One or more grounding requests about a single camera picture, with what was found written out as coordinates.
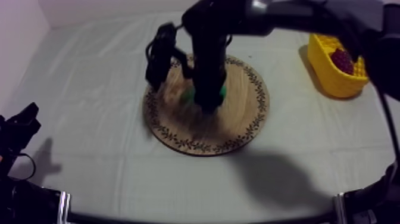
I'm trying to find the black cable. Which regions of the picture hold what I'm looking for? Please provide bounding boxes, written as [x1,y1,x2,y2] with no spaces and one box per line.
[11,152,37,181]
[376,87,400,176]

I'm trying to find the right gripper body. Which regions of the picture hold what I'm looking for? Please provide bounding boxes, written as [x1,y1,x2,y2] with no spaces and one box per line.
[190,33,228,114]

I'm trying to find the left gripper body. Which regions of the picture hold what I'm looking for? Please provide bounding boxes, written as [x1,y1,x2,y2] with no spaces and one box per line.
[0,102,42,180]

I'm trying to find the round wooden board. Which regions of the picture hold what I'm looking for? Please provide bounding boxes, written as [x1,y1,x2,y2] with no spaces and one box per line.
[142,54,270,157]

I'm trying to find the silver metal bar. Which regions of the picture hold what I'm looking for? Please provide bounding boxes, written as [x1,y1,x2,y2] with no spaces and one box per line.
[57,191,71,224]

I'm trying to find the green toy pear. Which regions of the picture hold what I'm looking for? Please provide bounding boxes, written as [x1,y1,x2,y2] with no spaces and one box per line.
[182,85,227,102]

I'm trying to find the yellow plastic basket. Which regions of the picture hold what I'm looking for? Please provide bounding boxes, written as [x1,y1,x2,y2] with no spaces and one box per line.
[307,33,370,99]

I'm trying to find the purple toy grapes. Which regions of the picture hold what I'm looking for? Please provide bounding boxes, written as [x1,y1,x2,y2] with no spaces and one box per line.
[330,48,356,76]

